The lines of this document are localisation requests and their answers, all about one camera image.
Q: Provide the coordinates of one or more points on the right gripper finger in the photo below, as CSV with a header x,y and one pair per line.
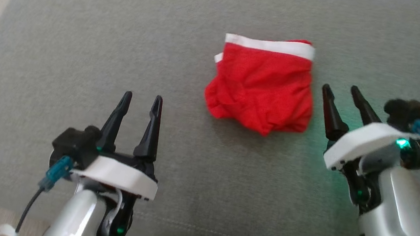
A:
x,y
363,107
332,116

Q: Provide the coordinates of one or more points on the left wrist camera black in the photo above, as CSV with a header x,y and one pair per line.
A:
x,y
76,145

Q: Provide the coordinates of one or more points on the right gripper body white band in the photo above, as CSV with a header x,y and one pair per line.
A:
x,y
364,144

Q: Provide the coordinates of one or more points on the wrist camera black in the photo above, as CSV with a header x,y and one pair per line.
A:
x,y
407,113
76,145

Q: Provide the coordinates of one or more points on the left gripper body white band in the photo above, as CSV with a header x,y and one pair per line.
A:
x,y
117,173

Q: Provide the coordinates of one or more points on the red shorts white stripe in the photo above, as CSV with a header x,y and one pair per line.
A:
x,y
262,88

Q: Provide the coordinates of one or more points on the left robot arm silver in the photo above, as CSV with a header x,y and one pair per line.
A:
x,y
75,218

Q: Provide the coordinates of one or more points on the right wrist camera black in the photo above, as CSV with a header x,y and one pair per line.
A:
x,y
407,113

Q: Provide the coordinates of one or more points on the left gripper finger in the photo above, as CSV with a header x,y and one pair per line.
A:
x,y
149,130
113,125

